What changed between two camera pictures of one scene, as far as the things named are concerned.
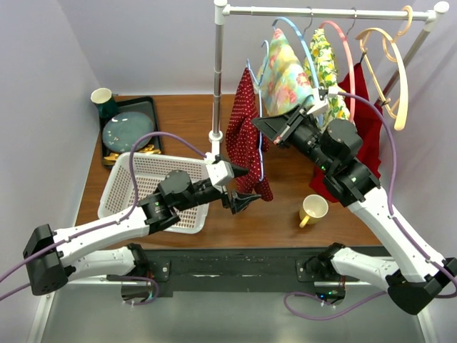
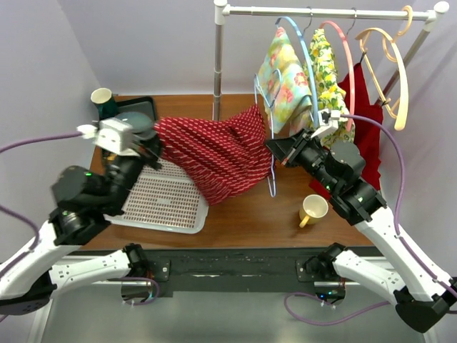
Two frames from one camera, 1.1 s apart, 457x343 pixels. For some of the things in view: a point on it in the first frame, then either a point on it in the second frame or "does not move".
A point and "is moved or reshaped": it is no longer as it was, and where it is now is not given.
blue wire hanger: x=260 y=86 -> x=272 y=106
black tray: x=144 y=105 does not move
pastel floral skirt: x=284 y=83 does not move
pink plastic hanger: x=351 y=65 does not move
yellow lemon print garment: x=325 y=67 does not move
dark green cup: x=106 y=103 does not move
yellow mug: x=314 y=207 does not move
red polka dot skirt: x=245 y=146 is moved or reshaped
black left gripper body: x=203 y=196 -> x=130 y=167
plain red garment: x=368 y=116 does not move
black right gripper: x=280 y=128 -> x=288 y=148
